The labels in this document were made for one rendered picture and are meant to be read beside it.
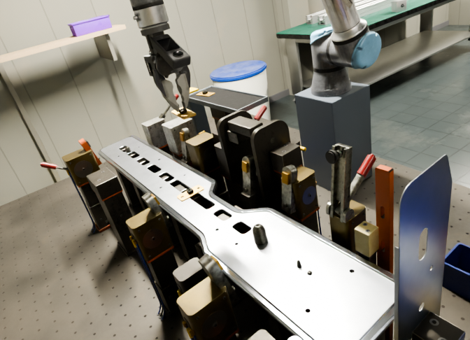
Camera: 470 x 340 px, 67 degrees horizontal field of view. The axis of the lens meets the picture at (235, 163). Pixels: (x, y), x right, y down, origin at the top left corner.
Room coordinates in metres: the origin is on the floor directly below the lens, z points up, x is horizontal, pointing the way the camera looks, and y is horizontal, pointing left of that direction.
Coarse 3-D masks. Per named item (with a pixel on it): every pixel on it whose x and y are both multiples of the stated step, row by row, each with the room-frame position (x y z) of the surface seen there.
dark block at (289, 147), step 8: (288, 144) 0.90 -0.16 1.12; (296, 144) 0.89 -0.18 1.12; (272, 152) 0.87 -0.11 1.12; (280, 152) 0.86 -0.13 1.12; (288, 152) 0.85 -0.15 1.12; (296, 152) 0.87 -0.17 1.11; (272, 160) 0.88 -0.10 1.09; (280, 160) 0.85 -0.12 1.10; (288, 160) 0.85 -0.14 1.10; (296, 160) 0.86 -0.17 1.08; (280, 168) 0.85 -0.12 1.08; (280, 176) 0.86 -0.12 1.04; (280, 184) 0.87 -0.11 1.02; (280, 192) 0.87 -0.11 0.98; (280, 200) 0.88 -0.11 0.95; (288, 216) 0.86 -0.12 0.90
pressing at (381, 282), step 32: (128, 160) 1.32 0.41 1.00; (160, 160) 1.25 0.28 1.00; (160, 192) 1.01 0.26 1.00; (192, 224) 0.80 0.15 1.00; (224, 224) 0.77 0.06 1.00; (288, 224) 0.71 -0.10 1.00; (224, 256) 0.65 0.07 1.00; (256, 256) 0.62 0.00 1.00; (288, 256) 0.60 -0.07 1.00; (320, 256) 0.58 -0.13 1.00; (352, 256) 0.55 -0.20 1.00; (256, 288) 0.53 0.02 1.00; (288, 288) 0.51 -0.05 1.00; (320, 288) 0.49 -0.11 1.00; (352, 288) 0.47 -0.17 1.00; (384, 288) 0.46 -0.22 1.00; (288, 320) 0.44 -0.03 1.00; (320, 320) 0.42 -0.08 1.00; (352, 320) 0.41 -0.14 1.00; (384, 320) 0.40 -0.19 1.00
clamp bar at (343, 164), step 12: (336, 144) 0.66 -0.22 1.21; (336, 156) 0.62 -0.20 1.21; (348, 156) 0.63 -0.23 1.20; (336, 168) 0.65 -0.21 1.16; (348, 168) 0.63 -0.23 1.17; (336, 180) 0.65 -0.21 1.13; (348, 180) 0.63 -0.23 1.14; (336, 192) 0.64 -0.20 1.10; (348, 192) 0.62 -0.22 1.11; (336, 204) 0.64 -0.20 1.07; (348, 204) 0.62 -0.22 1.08
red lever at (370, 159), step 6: (366, 156) 0.70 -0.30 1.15; (372, 156) 0.69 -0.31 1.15; (366, 162) 0.68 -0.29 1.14; (372, 162) 0.68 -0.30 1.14; (360, 168) 0.68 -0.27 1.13; (366, 168) 0.67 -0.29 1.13; (360, 174) 0.67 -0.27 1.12; (366, 174) 0.67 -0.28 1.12; (354, 180) 0.67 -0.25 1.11; (360, 180) 0.66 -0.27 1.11; (354, 186) 0.66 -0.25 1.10; (354, 192) 0.65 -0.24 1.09; (336, 210) 0.63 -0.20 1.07
